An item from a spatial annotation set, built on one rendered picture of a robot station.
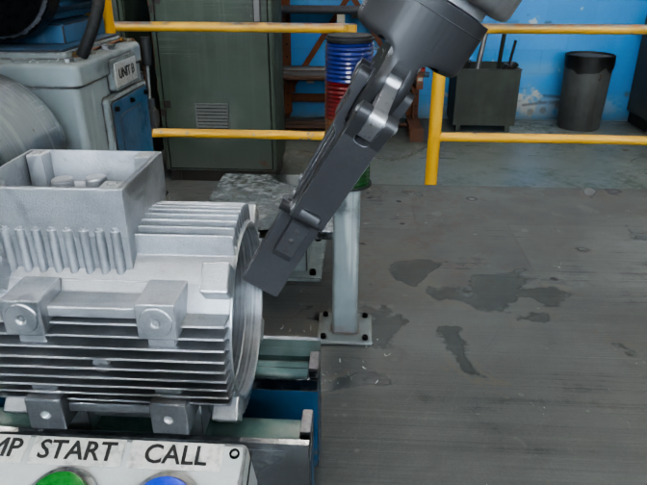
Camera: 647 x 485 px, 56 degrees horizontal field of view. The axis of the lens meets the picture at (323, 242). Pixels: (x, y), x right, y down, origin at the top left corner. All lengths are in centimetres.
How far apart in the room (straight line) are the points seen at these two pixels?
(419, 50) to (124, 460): 27
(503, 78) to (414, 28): 485
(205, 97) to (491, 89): 243
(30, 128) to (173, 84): 293
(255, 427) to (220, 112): 329
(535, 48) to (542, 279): 471
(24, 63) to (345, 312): 60
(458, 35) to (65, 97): 74
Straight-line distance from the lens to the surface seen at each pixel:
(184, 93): 381
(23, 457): 35
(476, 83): 518
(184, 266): 49
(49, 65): 102
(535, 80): 579
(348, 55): 74
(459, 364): 86
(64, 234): 51
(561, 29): 292
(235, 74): 372
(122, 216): 48
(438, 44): 37
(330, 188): 38
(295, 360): 65
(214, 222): 50
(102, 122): 108
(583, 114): 554
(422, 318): 95
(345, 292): 86
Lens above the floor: 130
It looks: 25 degrees down
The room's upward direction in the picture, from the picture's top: straight up
